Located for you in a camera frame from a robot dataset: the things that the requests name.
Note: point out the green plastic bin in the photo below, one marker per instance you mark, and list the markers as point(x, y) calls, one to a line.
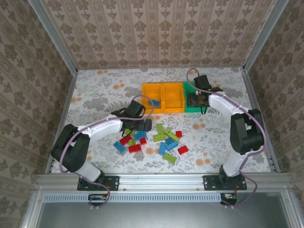
point(187, 86)

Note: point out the floral patterned table cover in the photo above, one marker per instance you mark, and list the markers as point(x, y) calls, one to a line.
point(107, 83)

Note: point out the small lime green lego brick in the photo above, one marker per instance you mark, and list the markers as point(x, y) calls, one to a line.
point(132, 142)
point(167, 131)

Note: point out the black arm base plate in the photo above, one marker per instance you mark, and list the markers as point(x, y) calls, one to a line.
point(210, 183)
point(114, 183)

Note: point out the aluminium side frame rail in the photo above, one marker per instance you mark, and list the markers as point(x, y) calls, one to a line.
point(261, 114)
point(64, 114)

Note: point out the aluminium frame post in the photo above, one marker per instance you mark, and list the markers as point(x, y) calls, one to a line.
point(52, 35)
point(266, 35)

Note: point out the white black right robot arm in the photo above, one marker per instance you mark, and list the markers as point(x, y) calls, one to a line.
point(223, 102)

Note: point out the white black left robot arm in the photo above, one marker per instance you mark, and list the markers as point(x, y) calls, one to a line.
point(104, 127)

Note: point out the yellow plastic bin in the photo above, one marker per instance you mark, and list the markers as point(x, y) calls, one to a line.
point(172, 95)
point(147, 91)

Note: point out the small dark blue lego brick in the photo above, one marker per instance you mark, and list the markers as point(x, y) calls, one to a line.
point(169, 140)

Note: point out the small red lego brick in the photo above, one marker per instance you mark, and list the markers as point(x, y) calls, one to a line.
point(178, 134)
point(143, 141)

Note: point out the aluminium front frame rail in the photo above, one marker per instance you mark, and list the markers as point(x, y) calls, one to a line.
point(161, 181)

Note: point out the grey metal panel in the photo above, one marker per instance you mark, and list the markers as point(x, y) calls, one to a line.
point(154, 215)

